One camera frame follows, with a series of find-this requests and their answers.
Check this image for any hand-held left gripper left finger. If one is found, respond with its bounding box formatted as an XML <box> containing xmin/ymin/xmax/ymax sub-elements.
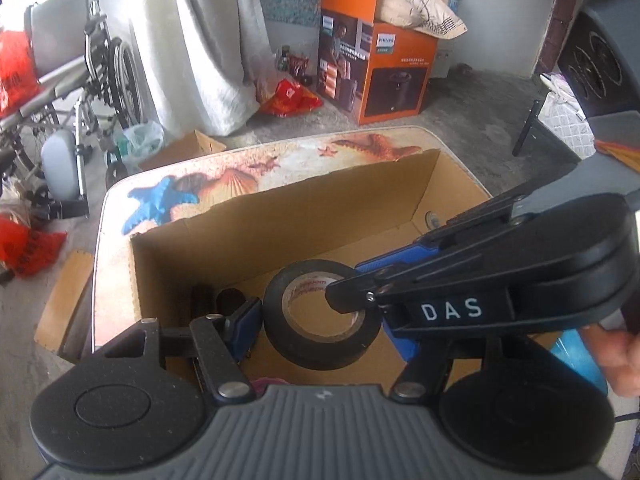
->
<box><xmin>102</xmin><ymin>296</ymin><xmax>263</xmax><ymax>406</ymax></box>

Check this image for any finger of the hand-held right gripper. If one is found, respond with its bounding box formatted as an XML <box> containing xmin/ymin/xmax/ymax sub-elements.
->
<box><xmin>356</xmin><ymin>180</ymin><xmax>543</xmax><ymax>281</ymax></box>
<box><xmin>324</xmin><ymin>220</ymin><xmax>526</xmax><ymax>317</ymax></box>

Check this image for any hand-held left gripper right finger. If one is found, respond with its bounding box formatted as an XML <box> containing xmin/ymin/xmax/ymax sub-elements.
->
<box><xmin>387</xmin><ymin>331</ymin><xmax>453</xmax><ymax>405</ymax></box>

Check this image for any black tape roll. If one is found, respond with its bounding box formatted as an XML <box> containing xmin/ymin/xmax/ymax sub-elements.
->
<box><xmin>262</xmin><ymin>260</ymin><xmax>383</xmax><ymax>372</ymax></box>

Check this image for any brown cardboard box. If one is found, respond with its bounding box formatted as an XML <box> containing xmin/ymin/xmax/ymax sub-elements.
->
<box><xmin>127</xmin><ymin>149</ymin><xmax>493</xmax><ymax>396</ymax></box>

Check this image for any person's right hand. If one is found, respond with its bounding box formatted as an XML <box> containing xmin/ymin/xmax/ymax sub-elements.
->
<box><xmin>580</xmin><ymin>317</ymin><xmax>640</xmax><ymax>397</ymax></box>

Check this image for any white quilted bag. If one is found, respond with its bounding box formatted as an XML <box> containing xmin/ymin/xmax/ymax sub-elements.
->
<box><xmin>537</xmin><ymin>72</ymin><xmax>601</xmax><ymax>161</ymax></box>

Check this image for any orange appliance carton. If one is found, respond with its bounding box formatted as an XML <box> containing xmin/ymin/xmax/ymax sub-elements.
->
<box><xmin>315</xmin><ymin>0</ymin><xmax>440</xmax><ymax>126</ymax></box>

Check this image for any flat cardboard sheet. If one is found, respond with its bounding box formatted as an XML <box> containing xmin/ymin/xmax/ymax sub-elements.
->
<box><xmin>34</xmin><ymin>250</ymin><xmax>96</xmax><ymax>363</ymax></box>

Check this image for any small open cardboard carton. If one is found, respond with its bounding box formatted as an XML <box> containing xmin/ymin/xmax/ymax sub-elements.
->
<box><xmin>139</xmin><ymin>129</ymin><xmax>228</xmax><ymax>173</ymax></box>

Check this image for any red snack bag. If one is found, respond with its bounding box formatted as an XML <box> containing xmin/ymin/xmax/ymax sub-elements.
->
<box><xmin>257</xmin><ymin>77</ymin><xmax>325</xmax><ymax>118</ymax></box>

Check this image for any pale green plastic bag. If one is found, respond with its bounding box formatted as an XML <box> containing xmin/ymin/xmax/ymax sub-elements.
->
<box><xmin>107</xmin><ymin>120</ymin><xmax>166</xmax><ymax>173</ymax></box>

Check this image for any white water dispenser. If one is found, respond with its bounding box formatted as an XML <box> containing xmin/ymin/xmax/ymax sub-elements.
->
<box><xmin>436</xmin><ymin>36</ymin><xmax>455</xmax><ymax>79</ymax></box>

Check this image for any red plastic bag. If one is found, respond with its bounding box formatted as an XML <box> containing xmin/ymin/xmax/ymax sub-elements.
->
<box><xmin>0</xmin><ymin>30</ymin><xmax>41</xmax><ymax>116</ymax></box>
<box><xmin>0</xmin><ymin>212</ymin><xmax>68</xmax><ymax>281</ymax></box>

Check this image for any brown wooden door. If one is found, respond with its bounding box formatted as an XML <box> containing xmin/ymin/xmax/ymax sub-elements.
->
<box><xmin>537</xmin><ymin>0</ymin><xmax>583</xmax><ymax>76</ymax></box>

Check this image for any cream pillow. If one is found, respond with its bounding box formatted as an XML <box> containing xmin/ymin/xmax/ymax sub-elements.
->
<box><xmin>375</xmin><ymin>0</ymin><xmax>468</xmax><ymax>41</ymax></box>

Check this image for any silver grey curtain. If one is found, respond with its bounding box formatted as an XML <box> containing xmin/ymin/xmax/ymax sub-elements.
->
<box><xmin>127</xmin><ymin>0</ymin><xmax>273</xmax><ymax>136</ymax></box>

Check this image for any grey wheelchair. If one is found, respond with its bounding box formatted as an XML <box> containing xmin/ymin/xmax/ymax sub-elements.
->
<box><xmin>0</xmin><ymin>0</ymin><xmax>151</xmax><ymax>221</ymax></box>

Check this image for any black metal frame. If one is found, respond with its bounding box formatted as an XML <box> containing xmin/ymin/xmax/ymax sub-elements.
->
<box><xmin>511</xmin><ymin>99</ymin><xmax>543</xmax><ymax>157</ymax></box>

